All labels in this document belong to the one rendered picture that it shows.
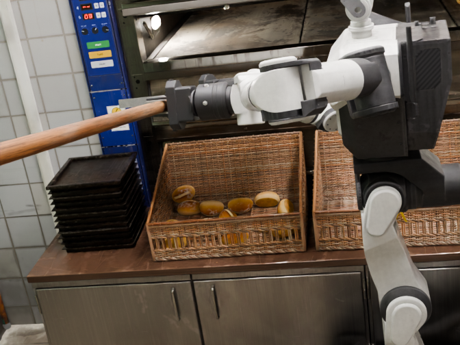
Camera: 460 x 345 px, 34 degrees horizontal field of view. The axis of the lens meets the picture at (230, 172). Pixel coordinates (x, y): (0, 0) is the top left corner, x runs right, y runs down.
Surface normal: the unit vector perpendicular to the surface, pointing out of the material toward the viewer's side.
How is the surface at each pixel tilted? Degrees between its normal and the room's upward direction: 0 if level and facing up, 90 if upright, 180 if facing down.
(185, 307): 90
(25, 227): 90
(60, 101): 90
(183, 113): 76
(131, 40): 90
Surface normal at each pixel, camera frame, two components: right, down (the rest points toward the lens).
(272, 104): -0.61, 0.17
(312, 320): -0.13, 0.40
